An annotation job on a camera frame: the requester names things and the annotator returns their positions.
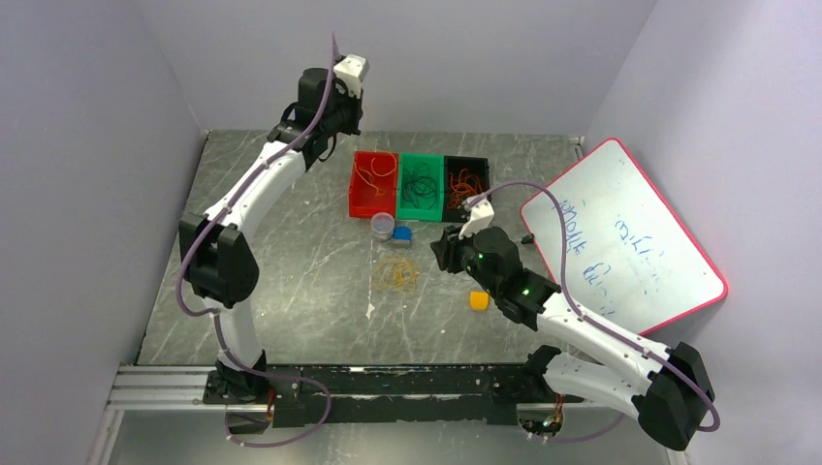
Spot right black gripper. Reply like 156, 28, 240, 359
430, 219, 501, 298

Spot yellow orange cables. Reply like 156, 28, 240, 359
353, 150, 422, 295

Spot orange cable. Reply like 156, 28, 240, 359
448, 168, 488, 212

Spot purple dark cables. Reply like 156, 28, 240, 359
400, 161, 443, 212

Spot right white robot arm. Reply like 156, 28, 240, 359
430, 226, 719, 451

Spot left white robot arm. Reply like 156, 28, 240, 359
174, 55, 368, 403

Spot blue block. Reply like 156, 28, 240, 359
391, 226, 413, 247

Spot orange yellow block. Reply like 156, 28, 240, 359
468, 291, 490, 311

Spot clear plastic cup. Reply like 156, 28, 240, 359
370, 212, 395, 242

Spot black plastic bin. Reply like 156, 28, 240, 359
442, 156, 490, 223

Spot red plastic bin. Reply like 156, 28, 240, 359
348, 151, 399, 219

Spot green plastic bin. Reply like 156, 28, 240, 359
395, 153, 444, 222

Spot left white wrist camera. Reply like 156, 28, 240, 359
333, 54, 369, 100

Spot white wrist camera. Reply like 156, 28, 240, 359
458, 195, 494, 239
333, 54, 369, 100

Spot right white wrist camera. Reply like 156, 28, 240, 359
458, 195, 494, 239

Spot left purple cable hose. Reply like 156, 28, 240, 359
174, 32, 338, 449

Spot purple cable hose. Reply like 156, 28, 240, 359
463, 180, 722, 446
174, 32, 338, 449

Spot right purple cable hose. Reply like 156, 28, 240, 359
463, 180, 722, 446

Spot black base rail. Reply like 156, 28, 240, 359
202, 362, 560, 428

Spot white board with pink frame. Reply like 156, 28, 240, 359
521, 138, 728, 334

